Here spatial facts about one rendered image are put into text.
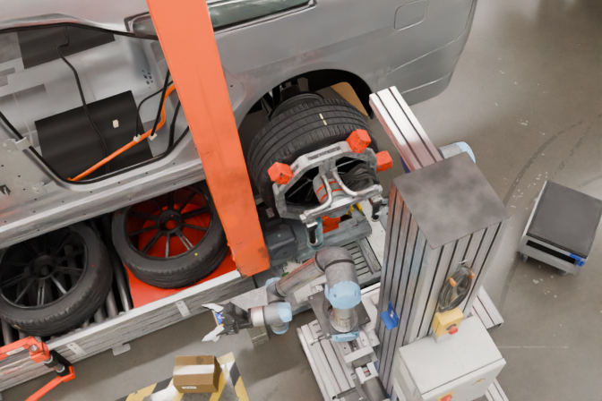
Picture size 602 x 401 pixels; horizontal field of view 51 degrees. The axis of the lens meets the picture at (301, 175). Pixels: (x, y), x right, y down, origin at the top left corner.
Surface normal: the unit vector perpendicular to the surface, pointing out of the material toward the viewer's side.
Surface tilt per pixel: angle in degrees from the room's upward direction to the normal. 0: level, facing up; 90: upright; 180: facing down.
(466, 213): 0
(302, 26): 81
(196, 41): 90
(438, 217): 0
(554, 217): 0
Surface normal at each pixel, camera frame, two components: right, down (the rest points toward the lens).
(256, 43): 0.35, 0.68
